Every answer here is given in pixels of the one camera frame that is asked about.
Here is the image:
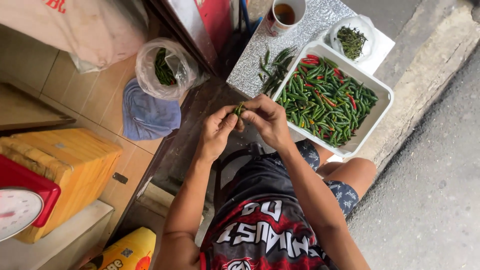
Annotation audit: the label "person's left hand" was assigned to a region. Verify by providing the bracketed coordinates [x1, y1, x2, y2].
[196, 105, 245, 163]

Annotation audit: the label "person's right hand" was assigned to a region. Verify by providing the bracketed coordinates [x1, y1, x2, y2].
[240, 94, 296, 153]

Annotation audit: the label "loose pile of green chilies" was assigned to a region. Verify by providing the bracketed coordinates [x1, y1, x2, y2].
[258, 45, 298, 97]

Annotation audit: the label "heap of green red chilies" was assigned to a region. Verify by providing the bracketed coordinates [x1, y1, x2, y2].
[276, 54, 379, 148]

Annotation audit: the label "silver textured table board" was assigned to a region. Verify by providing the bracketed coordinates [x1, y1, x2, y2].
[226, 0, 358, 100]

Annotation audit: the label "blue folded cloth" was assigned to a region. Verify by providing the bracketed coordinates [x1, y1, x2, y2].
[122, 77, 182, 142]

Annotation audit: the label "clear bag of green chilies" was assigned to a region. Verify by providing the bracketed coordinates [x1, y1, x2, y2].
[135, 37, 211, 101]

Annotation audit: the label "person's bare leg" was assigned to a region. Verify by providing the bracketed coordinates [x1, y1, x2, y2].
[316, 142, 377, 200]

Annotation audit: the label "blue patterned shorts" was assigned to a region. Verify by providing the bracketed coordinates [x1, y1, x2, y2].
[295, 140, 360, 217]

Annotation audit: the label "red black printed shirt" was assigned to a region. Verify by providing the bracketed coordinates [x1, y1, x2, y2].
[199, 152, 339, 270]

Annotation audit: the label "metal cart with red panel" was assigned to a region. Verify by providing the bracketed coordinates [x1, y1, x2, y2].
[145, 0, 241, 76]

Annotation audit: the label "blue sticks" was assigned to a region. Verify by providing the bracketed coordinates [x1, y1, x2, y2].
[240, 0, 264, 38]

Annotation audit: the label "white cup of tea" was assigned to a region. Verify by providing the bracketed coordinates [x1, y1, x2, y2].
[265, 0, 307, 37]

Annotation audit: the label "white rectangular plastic tray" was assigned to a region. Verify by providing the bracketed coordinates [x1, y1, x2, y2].
[271, 40, 395, 158]

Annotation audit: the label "clear bag of chili stems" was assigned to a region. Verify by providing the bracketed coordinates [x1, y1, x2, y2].
[327, 14, 377, 63]

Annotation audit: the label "white flat board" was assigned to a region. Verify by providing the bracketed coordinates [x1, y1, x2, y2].
[322, 27, 396, 76]

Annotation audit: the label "yellow wooden block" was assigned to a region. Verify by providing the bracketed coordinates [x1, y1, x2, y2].
[0, 128, 124, 244]

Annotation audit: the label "yellow printed bag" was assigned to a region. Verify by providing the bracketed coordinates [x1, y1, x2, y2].
[79, 226, 157, 270]

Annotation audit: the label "large white sack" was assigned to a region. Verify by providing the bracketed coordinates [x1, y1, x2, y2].
[0, 0, 150, 74]

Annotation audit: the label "brown wooden tabletop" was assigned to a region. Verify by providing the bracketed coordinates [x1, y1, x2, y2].
[0, 82, 77, 132]

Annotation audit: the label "white low shelf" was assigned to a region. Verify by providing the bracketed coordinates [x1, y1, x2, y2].
[0, 199, 115, 270]

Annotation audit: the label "red kitchen scale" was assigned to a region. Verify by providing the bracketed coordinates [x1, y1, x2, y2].
[0, 154, 62, 242]

